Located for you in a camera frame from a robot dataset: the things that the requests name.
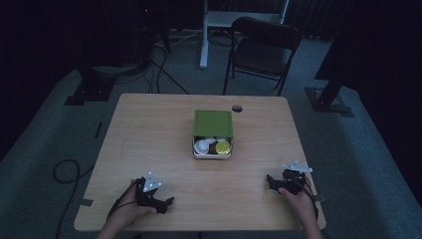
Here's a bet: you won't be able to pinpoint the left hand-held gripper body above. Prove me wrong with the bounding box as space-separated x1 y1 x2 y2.
134 170 163 209

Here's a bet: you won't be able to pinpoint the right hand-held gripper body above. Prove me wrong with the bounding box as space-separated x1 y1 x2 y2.
277 161 314 196

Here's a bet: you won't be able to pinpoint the green box sleeve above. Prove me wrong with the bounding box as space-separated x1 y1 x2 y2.
192 110 234 138

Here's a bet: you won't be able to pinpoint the person's left hand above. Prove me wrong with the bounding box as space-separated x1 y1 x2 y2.
108 180 157 227

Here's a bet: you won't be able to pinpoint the person's right hand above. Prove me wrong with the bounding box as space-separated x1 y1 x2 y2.
278 175 319 228

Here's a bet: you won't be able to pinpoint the pile of coffee capsules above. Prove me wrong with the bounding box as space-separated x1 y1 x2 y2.
194 135 232 157

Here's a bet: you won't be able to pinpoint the black stand with bolted base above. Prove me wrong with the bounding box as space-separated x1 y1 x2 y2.
305 33 354 118

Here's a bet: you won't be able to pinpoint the black stand with flat base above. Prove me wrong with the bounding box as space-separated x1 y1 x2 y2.
64 64 117 107

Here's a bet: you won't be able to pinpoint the black folding chair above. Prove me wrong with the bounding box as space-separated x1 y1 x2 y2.
222 17 304 97

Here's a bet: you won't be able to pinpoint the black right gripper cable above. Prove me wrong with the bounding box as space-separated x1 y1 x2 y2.
300 178 320 221

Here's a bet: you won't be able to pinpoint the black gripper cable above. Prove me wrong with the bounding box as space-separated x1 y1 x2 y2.
300 178 320 221
106 180 138 221

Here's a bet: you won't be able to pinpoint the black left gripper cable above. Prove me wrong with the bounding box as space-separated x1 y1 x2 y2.
106 180 138 221

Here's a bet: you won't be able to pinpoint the black looped floor cable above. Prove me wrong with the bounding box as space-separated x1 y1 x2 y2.
53 158 96 239

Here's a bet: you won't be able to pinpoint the black floor cables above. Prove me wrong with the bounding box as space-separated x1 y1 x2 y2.
145 43 190 96

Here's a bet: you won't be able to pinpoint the white desk frame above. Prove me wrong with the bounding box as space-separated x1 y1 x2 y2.
199 0 290 70

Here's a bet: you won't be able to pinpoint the white floor cable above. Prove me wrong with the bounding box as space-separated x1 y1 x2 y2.
153 29 204 48

